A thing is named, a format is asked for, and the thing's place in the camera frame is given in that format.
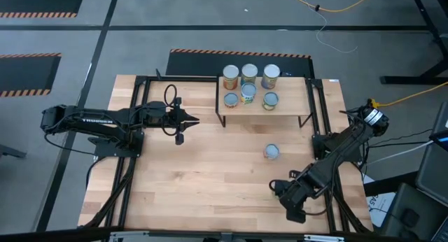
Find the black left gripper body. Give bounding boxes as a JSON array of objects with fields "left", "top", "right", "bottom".
[{"left": 164, "top": 97, "right": 186, "bottom": 145}]

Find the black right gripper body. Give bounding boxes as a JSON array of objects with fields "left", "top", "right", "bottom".
[{"left": 279, "top": 166, "right": 318, "bottom": 224}]

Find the blue orange slices can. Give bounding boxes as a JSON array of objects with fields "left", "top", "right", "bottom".
[{"left": 263, "top": 143, "right": 281, "bottom": 162}]

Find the short orange rings can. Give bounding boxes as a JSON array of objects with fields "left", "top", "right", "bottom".
[{"left": 223, "top": 92, "right": 240, "bottom": 109}]

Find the orange pineapple can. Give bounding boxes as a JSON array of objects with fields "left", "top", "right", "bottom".
[{"left": 222, "top": 64, "right": 240, "bottom": 91}]

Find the white mixed fruit can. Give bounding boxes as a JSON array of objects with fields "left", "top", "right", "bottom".
[{"left": 239, "top": 82, "right": 258, "bottom": 106}]

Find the blue and yellow cherries can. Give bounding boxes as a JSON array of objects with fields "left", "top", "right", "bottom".
[{"left": 240, "top": 63, "right": 259, "bottom": 86}]

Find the green sliced peaches can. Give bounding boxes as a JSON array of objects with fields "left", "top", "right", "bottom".
[{"left": 262, "top": 91, "right": 280, "bottom": 112}]

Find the beige and blue peaches can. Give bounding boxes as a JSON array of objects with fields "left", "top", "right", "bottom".
[{"left": 260, "top": 64, "right": 281, "bottom": 90}]

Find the black hazard-striped floor mat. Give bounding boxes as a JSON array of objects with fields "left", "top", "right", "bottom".
[
  {"left": 164, "top": 48, "right": 316, "bottom": 79},
  {"left": 0, "top": 0, "right": 87, "bottom": 19},
  {"left": 0, "top": 52, "right": 62, "bottom": 98}
]

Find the white paper sheet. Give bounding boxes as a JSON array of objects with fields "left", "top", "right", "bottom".
[{"left": 363, "top": 173, "right": 396, "bottom": 229}]

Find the grey equipment case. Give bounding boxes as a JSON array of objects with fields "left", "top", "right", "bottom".
[
  {"left": 381, "top": 182, "right": 448, "bottom": 242},
  {"left": 416, "top": 101, "right": 448, "bottom": 201}
]

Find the black furniture foot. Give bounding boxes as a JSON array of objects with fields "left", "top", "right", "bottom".
[{"left": 0, "top": 143, "right": 27, "bottom": 159}]

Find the yellow floor cable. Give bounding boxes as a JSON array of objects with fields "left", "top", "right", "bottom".
[
  {"left": 370, "top": 80, "right": 448, "bottom": 108},
  {"left": 282, "top": 0, "right": 378, "bottom": 13}
]

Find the black desk frame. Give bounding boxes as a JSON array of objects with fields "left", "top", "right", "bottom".
[{"left": 379, "top": 0, "right": 448, "bottom": 86}]

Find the white floor cable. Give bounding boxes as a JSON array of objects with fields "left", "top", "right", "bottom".
[{"left": 297, "top": 0, "right": 358, "bottom": 55}]

